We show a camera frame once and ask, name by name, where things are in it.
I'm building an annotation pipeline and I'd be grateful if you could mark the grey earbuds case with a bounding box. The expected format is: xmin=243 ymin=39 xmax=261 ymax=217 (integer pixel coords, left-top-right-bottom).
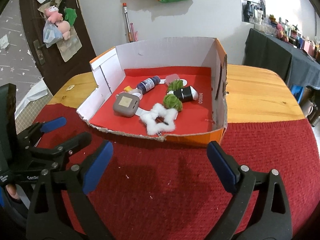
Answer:
xmin=113 ymin=93 xmax=140 ymax=118

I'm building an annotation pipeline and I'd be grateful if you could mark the clear round plastic lid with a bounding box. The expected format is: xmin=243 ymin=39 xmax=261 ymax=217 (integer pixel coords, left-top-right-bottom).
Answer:
xmin=129 ymin=88 xmax=143 ymax=100

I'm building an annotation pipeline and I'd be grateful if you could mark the white fluffy star clip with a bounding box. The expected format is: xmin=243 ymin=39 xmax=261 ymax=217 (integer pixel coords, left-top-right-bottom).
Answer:
xmin=140 ymin=103 xmax=178 ymax=136

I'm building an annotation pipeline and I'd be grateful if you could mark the purple ink bottle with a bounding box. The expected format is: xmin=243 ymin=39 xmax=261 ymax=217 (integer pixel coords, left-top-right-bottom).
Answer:
xmin=137 ymin=76 xmax=161 ymax=95

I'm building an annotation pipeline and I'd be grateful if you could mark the green fuzzy scrunchie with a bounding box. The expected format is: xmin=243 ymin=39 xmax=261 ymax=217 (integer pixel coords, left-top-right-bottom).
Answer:
xmin=163 ymin=94 xmax=183 ymax=112
xmin=167 ymin=80 xmax=184 ymax=92

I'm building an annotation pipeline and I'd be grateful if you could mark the person left hand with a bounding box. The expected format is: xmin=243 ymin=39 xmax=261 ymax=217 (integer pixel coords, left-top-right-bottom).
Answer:
xmin=5 ymin=184 xmax=20 ymax=200

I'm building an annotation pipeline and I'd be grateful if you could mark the small white sticker tag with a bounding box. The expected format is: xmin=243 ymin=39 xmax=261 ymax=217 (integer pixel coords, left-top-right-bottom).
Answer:
xmin=66 ymin=85 xmax=75 ymax=91

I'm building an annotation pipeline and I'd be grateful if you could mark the small pink yellow bottle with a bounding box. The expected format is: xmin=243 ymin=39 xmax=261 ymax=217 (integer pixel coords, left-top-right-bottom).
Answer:
xmin=124 ymin=86 xmax=133 ymax=93

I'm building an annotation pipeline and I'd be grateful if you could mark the brown wooden door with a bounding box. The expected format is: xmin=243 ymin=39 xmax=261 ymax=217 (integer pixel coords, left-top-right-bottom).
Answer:
xmin=19 ymin=0 xmax=96 ymax=94

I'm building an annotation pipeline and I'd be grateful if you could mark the red knitted table cloth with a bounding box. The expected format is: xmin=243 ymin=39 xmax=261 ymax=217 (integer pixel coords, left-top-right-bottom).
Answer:
xmin=36 ymin=104 xmax=319 ymax=239

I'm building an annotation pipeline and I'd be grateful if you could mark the clear small plastic box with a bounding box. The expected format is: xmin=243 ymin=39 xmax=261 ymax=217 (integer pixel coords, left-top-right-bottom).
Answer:
xmin=165 ymin=74 xmax=180 ymax=85

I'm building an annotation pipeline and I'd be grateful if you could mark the orange white cardboard box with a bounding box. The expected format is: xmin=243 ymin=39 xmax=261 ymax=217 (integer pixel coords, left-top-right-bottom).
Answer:
xmin=77 ymin=37 xmax=227 ymax=146

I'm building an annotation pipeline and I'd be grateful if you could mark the pink plush toy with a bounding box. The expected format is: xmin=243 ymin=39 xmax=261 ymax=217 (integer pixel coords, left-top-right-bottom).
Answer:
xmin=44 ymin=5 xmax=71 ymax=41

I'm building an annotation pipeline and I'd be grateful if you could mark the green plush toy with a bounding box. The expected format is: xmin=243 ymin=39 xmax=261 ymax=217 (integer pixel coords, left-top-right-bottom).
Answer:
xmin=64 ymin=8 xmax=77 ymax=27

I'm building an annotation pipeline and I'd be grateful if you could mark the dark cloth side table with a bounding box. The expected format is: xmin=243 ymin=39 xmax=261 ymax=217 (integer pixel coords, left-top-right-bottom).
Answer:
xmin=243 ymin=28 xmax=319 ymax=90

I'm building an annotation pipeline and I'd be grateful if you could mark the silver orange broom handle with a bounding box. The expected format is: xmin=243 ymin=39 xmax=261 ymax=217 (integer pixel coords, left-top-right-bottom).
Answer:
xmin=123 ymin=3 xmax=133 ymax=42

